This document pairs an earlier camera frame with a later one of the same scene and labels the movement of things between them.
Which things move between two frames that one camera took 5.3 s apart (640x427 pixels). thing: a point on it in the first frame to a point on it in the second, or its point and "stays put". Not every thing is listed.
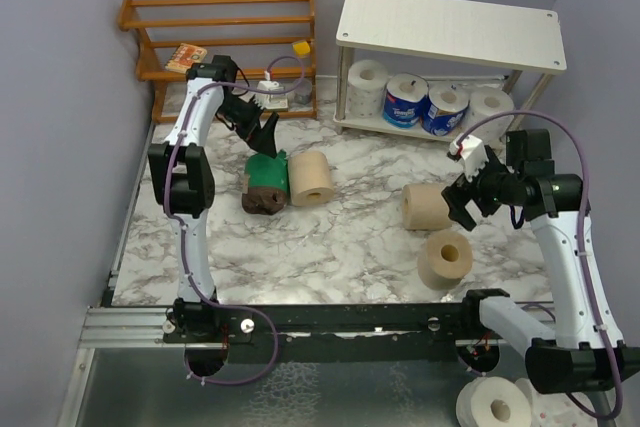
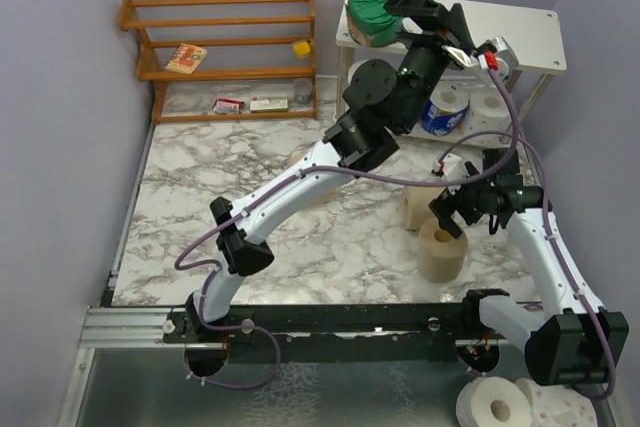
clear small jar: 303,92 stays put
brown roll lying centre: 424,207 stays put
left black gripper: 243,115 to 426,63
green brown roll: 266,185 to 369,22
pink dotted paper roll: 489,101 stays put
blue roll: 444,108 stays put
